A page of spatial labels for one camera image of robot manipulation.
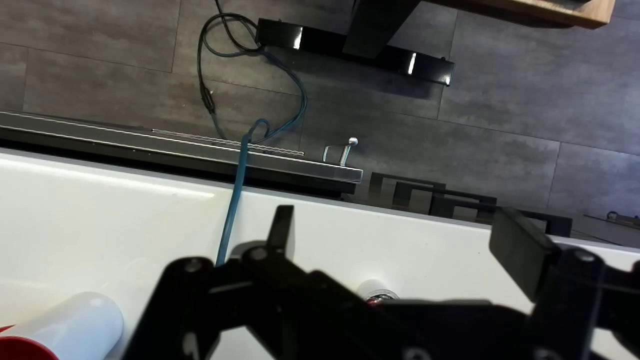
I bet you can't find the blue cable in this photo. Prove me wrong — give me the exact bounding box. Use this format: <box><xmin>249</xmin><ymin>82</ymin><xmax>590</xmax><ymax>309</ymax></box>
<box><xmin>214</xmin><ymin>50</ymin><xmax>311</xmax><ymax>267</ymax></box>

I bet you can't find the wooden table top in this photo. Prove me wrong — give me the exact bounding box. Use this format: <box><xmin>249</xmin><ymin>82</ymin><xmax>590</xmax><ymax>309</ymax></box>
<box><xmin>438</xmin><ymin>0</ymin><xmax>617</xmax><ymax>30</ymax></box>

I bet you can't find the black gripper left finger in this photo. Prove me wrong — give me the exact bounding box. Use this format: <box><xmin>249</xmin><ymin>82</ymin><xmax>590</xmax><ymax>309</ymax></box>
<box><xmin>126</xmin><ymin>203</ymin><xmax>428</xmax><ymax>360</ymax></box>

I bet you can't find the black cable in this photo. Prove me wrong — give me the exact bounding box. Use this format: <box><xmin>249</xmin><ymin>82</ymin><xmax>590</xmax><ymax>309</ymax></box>
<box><xmin>197</xmin><ymin>0</ymin><xmax>264</xmax><ymax>140</ymax></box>

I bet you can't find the black stand base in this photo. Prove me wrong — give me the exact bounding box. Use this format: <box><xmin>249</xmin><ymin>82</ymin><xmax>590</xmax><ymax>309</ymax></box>
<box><xmin>257</xmin><ymin>0</ymin><xmax>455</xmax><ymax>85</ymax></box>

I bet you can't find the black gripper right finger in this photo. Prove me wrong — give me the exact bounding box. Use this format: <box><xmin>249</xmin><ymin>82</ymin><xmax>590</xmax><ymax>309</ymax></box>
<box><xmin>489</xmin><ymin>208</ymin><xmax>640</xmax><ymax>360</ymax></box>

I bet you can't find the white coffee pod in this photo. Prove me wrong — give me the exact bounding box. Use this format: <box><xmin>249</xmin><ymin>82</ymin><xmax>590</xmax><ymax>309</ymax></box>
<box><xmin>356</xmin><ymin>280</ymin><xmax>399</xmax><ymax>306</ymax></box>

